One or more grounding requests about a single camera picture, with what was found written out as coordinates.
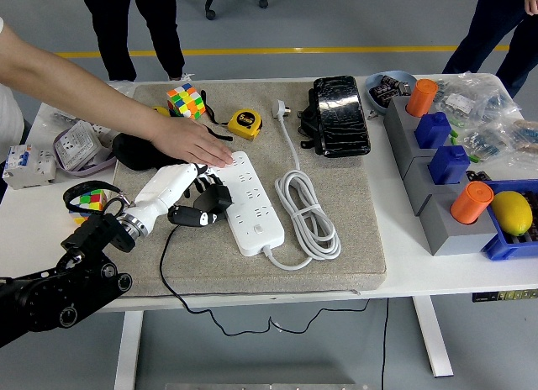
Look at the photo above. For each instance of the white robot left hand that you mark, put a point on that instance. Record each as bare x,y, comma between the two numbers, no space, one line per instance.
164,188

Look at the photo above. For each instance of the black plug adapter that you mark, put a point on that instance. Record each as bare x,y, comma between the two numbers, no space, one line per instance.
216,198

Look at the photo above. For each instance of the white power strip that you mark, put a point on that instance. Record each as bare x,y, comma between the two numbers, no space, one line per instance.
273,238

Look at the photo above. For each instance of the person's forearm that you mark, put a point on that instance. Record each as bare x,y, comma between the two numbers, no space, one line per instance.
63,79

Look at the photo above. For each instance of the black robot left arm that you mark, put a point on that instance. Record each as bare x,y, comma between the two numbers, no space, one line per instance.
75,280

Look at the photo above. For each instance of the large colourful puzzle cube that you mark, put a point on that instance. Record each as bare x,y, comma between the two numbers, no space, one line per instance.
185,102

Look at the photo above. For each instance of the small yellow tape measure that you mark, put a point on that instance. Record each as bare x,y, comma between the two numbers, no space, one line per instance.
161,111

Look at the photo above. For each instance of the black fabric pouch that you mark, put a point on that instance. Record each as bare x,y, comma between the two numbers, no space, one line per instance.
134,152

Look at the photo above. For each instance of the large yellow tape measure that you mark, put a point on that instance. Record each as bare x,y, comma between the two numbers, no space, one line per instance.
244,123

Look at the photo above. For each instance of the small colourful puzzle cube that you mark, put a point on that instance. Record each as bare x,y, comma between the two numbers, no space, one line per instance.
90,198

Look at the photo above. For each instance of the plain white socket panel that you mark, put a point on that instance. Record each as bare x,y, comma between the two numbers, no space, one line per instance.
103,128

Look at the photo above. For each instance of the white socket panel purple rim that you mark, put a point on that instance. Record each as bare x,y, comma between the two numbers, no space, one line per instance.
75,144

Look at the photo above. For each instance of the clear bag of metal parts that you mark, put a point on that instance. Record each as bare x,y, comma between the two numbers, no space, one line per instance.
63,116

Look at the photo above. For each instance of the clear bag white label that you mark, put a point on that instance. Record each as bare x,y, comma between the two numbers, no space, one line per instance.
462,102

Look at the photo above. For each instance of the grey-brown mat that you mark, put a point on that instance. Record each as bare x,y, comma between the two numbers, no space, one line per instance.
252,276

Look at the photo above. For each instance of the clear bag brown components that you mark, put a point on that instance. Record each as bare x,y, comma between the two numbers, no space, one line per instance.
525,133

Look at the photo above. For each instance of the white circuit breaker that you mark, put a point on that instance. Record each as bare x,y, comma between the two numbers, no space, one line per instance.
29,167

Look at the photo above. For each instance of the orange cylinder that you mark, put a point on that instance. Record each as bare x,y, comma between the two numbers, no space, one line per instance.
421,98
471,203

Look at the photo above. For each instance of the clear bag blue components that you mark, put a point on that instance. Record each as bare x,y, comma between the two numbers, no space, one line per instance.
487,142

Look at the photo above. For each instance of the glossy black flat device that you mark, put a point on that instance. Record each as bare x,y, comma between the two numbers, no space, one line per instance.
340,117

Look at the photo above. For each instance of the small green clip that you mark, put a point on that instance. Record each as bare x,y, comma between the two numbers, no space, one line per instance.
453,133
474,158

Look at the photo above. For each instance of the blue plastic block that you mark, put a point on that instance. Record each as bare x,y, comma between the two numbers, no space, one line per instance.
449,165
433,131

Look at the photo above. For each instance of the white table leg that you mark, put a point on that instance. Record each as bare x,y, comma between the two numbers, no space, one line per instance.
128,352
433,339

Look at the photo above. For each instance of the grey holder block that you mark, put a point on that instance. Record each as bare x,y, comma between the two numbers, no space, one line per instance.
393,112
454,238
405,154
420,184

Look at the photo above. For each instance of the small metal clip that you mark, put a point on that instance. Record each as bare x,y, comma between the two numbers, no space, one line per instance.
374,114

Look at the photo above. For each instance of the light blue bowl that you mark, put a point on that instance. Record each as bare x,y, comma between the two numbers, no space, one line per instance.
374,104

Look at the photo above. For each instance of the yellow lemon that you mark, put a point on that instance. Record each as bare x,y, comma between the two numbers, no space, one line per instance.
513,213

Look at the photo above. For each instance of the blue plastic bin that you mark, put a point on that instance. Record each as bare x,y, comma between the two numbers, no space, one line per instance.
504,247

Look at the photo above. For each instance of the black table control panel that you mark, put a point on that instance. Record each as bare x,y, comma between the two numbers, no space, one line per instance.
504,296

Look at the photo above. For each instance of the black plastic bracket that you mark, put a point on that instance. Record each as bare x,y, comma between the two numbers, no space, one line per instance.
309,121

